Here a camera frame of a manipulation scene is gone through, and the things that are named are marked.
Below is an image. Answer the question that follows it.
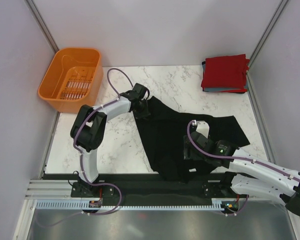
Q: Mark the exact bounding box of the orange plastic basket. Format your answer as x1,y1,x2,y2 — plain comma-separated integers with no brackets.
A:
37,47,104,114

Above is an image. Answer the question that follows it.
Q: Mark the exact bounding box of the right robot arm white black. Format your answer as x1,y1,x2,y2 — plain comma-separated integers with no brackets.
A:
184,131,300,217

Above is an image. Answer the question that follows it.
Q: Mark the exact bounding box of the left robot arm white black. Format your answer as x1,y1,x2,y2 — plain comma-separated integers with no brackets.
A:
70,83,151,197

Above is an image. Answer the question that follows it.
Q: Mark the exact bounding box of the folded grey blue t shirt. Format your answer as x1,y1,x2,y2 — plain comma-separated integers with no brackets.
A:
201,59,249,94

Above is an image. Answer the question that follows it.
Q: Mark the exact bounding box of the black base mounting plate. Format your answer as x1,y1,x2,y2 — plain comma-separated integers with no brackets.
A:
70,172,245,206

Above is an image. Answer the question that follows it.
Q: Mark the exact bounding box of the folded red t shirt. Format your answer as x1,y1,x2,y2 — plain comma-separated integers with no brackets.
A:
201,54,250,89

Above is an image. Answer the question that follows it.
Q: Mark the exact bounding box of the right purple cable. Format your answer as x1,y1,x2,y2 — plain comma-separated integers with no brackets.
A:
186,121,300,218

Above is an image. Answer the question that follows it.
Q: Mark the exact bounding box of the purple cable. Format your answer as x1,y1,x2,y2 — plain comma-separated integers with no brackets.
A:
186,121,300,218
73,68,122,216

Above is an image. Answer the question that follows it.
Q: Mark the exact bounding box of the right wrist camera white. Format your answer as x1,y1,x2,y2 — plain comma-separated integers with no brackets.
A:
192,120,210,139

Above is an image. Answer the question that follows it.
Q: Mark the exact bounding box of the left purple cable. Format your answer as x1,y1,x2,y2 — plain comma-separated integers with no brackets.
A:
73,68,122,216

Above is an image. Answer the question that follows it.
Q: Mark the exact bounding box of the white slotted cable duct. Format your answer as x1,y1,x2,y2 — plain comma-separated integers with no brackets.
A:
35,199,233,211

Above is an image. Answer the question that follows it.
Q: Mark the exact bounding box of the left aluminium frame post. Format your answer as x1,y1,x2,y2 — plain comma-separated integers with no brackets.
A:
24,0,59,53

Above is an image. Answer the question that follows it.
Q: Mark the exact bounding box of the aluminium frame post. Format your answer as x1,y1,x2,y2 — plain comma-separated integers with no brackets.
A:
248,0,290,68
24,0,59,53

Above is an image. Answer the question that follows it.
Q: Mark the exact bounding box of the right aluminium frame post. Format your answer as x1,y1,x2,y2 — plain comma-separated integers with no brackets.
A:
248,0,290,68

